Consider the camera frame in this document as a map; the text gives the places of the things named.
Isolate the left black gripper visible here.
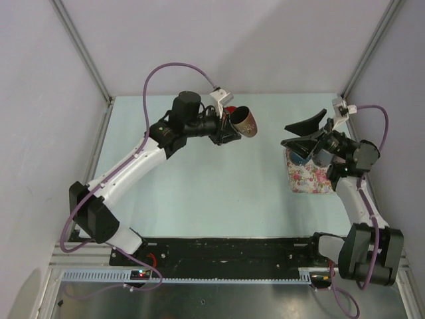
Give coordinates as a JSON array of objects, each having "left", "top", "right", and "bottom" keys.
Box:
[{"left": 184, "top": 105, "right": 240, "bottom": 146}]

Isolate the brown patterned mug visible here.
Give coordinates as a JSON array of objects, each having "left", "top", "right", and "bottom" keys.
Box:
[{"left": 230, "top": 106, "right": 258, "bottom": 138}]

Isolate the right aluminium frame post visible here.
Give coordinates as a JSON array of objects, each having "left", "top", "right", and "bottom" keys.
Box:
[{"left": 339, "top": 0, "right": 406, "bottom": 100}]

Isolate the left aluminium frame post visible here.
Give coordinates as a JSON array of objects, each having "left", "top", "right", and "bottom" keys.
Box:
[{"left": 50, "top": 0, "right": 113, "bottom": 106}]

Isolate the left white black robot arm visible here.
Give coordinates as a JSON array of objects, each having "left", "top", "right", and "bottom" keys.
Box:
[{"left": 69, "top": 88, "right": 241, "bottom": 265}]

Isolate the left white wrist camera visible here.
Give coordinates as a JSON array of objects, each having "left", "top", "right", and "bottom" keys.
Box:
[{"left": 209, "top": 87, "right": 234, "bottom": 118}]

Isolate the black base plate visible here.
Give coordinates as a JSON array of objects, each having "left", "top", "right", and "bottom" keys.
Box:
[{"left": 67, "top": 232, "right": 353, "bottom": 280}]

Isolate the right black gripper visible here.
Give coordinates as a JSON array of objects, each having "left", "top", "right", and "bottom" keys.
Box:
[{"left": 281, "top": 109, "right": 355, "bottom": 161}]

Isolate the red mug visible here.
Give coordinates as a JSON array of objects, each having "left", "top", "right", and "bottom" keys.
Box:
[{"left": 224, "top": 106, "right": 236, "bottom": 115}]

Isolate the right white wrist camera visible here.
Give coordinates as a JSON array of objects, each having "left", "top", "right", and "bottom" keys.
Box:
[{"left": 332, "top": 97, "right": 357, "bottom": 130}]

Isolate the grey mug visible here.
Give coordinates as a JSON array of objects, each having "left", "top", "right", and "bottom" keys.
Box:
[{"left": 312, "top": 150, "right": 333, "bottom": 167}]

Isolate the blue mug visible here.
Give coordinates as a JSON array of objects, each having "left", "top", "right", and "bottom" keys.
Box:
[{"left": 289, "top": 151, "right": 310, "bottom": 166}]

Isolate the floral tray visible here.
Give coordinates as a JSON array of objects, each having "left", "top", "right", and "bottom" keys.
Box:
[{"left": 285, "top": 149, "right": 335, "bottom": 195}]

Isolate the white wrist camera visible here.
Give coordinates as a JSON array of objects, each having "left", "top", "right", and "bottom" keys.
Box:
[
  {"left": 209, "top": 87, "right": 234, "bottom": 118},
  {"left": 332, "top": 97, "right": 357, "bottom": 130}
]

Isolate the aluminium frame post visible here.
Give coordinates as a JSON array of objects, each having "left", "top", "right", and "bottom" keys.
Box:
[
  {"left": 50, "top": 0, "right": 113, "bottom": 106},
  {"left": 339, "top": 0, "right": 406, "bottom": 100}
]

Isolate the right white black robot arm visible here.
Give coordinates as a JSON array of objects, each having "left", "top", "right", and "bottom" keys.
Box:
[{"left": 281, "top": 109, "right": 404, "bottom": 289}]

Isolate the grey slotted cable duct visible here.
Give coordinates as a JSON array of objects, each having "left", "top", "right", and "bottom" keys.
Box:
[{"left": 61, "top": 267, "right": 314, "bottom": 285}]

